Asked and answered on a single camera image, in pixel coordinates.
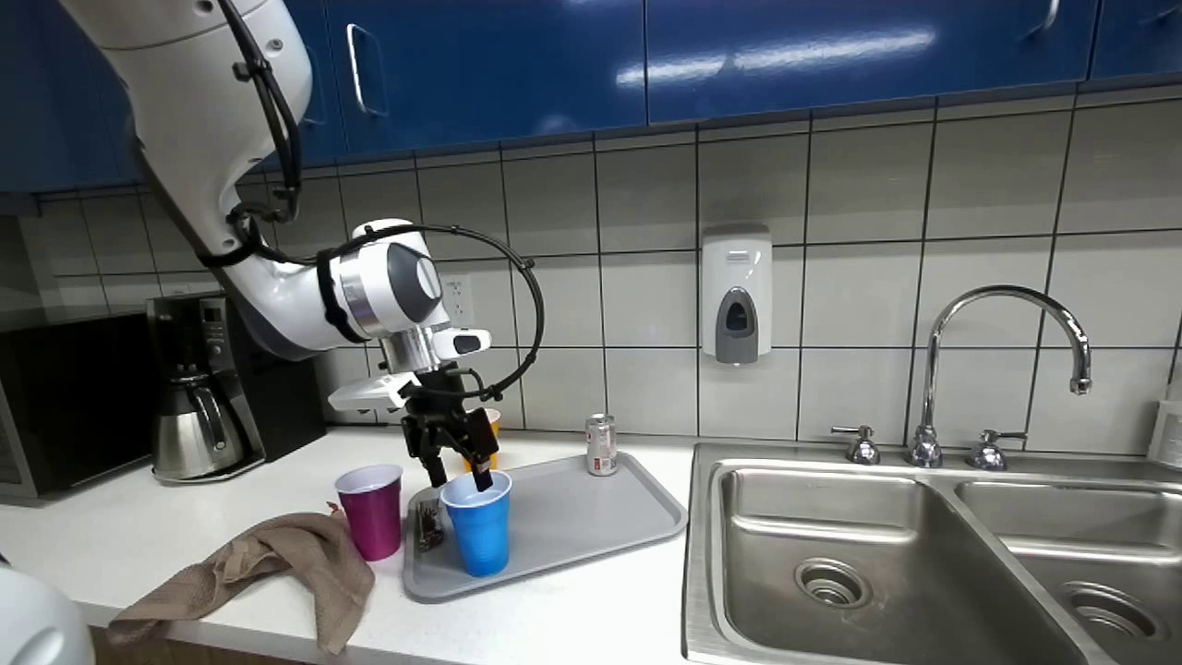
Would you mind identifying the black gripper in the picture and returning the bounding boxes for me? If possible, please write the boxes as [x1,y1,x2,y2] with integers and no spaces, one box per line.
[403,369,495,491]

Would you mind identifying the orange plastic cup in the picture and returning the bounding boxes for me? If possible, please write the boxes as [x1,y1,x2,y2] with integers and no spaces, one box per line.
[442,407,501,474]

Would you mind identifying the blue plastic cup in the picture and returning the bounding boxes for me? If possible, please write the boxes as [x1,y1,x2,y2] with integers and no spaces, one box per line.
[441,474,515,575]

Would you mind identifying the purple plastic cup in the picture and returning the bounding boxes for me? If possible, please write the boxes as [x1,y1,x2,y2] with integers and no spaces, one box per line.
[335,466,403,562]

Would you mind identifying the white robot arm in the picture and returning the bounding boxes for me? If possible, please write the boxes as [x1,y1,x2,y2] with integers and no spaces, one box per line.
[61,0,498,487]

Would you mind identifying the grey plastic tray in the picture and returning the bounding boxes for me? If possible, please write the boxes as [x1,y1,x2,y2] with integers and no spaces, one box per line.
[403,453,684,603]

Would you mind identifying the silver soda can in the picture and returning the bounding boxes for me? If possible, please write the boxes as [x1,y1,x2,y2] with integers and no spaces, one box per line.
[585,413,617,475]

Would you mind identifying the brown cloth towel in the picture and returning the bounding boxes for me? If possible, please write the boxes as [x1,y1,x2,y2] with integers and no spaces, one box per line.
[106,514,373,655]

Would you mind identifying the black steel coffee maker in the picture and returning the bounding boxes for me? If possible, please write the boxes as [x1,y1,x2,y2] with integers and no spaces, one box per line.
[149,290,325,482]

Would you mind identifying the steel coffee carafe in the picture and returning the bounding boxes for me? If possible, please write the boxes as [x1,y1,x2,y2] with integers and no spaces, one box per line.
[155,373,244,482]

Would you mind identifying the white soap dispenser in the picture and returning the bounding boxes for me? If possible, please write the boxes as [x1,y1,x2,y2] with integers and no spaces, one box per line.
[703,229,772,365]

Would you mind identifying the stainless steel double sink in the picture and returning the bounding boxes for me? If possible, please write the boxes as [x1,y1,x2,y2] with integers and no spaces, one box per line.
[684,448,1182,665]

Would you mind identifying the black microwave oven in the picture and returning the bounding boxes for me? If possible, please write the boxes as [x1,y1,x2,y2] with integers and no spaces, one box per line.
[0,313,160,501]

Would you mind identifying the blue upper cabinets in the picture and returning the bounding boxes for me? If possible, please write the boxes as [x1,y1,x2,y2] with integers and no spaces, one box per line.
[0,0,1182,200]

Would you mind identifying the chrome sink faucet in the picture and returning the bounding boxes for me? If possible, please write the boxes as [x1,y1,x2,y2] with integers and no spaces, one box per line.
[829,280,1096,474]

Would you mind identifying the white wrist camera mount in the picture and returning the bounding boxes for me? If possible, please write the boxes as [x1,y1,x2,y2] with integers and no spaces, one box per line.
[329,326,490,422]

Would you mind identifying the white wall outlet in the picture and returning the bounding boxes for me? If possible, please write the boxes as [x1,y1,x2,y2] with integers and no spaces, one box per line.
[442,272,478,326]

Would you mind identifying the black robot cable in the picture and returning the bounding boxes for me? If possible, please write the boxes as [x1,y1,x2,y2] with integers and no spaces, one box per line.
[217,0,547,401]

